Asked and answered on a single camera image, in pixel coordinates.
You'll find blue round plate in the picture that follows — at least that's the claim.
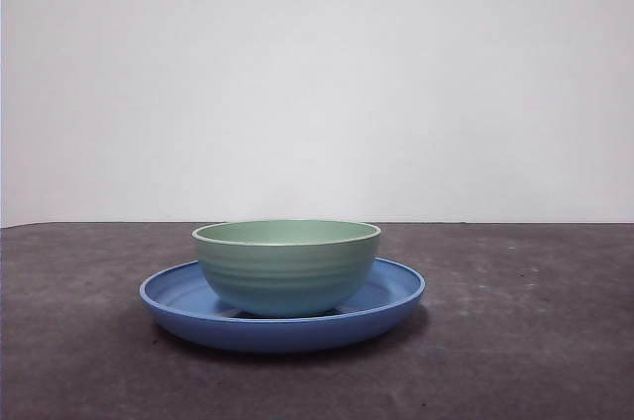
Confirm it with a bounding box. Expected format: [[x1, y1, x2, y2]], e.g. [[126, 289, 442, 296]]
[[139, 256, 427, 355]]

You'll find green ribbed bowl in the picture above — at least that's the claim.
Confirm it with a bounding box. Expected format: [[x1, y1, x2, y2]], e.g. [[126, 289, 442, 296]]
[[191, 219, 382, 319]]

